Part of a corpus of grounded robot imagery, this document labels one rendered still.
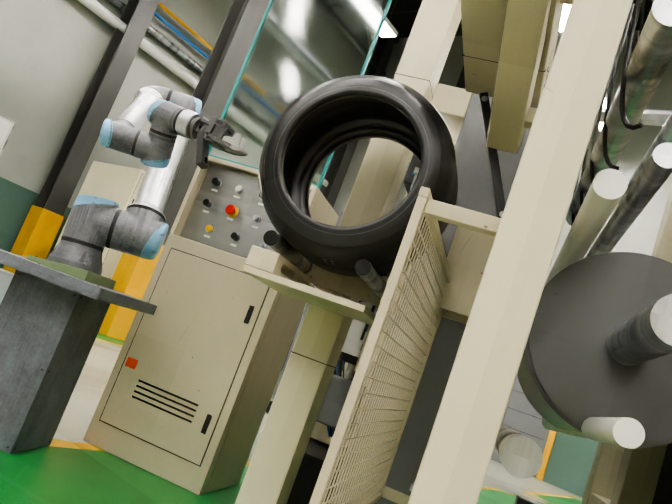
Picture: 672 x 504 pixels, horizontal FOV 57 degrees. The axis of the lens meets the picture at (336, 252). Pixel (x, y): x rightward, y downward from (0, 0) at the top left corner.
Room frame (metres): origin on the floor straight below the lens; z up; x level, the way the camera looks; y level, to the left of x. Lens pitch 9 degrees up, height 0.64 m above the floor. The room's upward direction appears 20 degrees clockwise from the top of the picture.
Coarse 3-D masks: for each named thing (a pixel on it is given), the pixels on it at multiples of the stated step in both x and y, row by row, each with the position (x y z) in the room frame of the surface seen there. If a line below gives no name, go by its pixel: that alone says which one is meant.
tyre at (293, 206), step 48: (336, 96) 1.71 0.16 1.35; (384, 96) 1.66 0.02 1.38; (288, 144) 1.91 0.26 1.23; (336, 144) 1.99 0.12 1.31; (432, 144) 1.62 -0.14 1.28; (288, 192) 1.99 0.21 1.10; (432, 192) 1.61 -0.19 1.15; (288, 240) 1.75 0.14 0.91; (336, 240) 1.67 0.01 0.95; (384, 240) 1.64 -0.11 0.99
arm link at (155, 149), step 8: (144, 136) 1.99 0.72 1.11; (152, 136) 1.99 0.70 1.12; (160, 136) 1.98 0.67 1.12; (168, 136) 1.99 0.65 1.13; (176, 136) 2.02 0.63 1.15; (136, 144) 1.99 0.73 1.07; (144, 144) 1.99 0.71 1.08; (152, 144) 1.99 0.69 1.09; (160, 144) 1.99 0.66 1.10; (168, 144) 2.00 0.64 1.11; (136, 152) 2.00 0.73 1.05; (144, 152) 2.00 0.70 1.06; (152, 152) 2.00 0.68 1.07; (160, 152) 2.00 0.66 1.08; (168, 152) 2.02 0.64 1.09; (144, 160) 2.02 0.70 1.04; (152, 160) 2.01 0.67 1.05; (160, 160) 2.02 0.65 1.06; (168, 160) 2.04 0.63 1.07
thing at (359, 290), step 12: (312, 264) 2.05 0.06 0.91; (312, 276) 2.05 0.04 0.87; (324, 276) 2.03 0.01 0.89; (336, 276) 2.02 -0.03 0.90; (348, 276) 2.01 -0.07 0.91; (384, 276) 1.98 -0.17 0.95; (336, 288) 2.02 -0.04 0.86; (348, 288) 2.01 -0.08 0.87; (360, 288) 2.00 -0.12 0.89; (360, 300) 2.01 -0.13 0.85; (372, 300) 1.98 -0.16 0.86
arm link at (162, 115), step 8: (152, 104) 1.97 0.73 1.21; (160, 104) 1.96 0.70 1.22; (168, 104) 1.96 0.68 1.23; (152, 112) 1.97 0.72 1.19; (160, 112) 1.95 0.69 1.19; (168, 112) 1.95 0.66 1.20; (176, 112) 1.94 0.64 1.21; (152, 120) 1.98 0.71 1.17; (160, 120) 1.96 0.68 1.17; (168, 120) 1.95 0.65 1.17; (152, 128) 1.98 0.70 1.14; (160, 128) 1.97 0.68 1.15; (168, 128) 1.97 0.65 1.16
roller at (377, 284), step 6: (360, 264) 1.65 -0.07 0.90; (366, 264) 1.64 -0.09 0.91; (360, 270) 1.65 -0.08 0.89; (366, 270) 1.64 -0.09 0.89; (372, 270) 1.67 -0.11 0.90; (360, 276) 1.68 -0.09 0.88; (366, 276) 1.66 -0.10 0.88; (372, 276) 1.69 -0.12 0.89; (378, 276) 1.76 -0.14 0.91; (366, 282) 1.75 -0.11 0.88; (372, 282) 1.75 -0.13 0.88; (378, 282) 1.78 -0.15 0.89; (384, 282) 1.88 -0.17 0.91; (372, 288) 1.83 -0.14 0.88; (378, 288) 1.83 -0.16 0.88; (384, 288) 1.88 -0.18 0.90; (378, 294) 1.92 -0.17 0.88
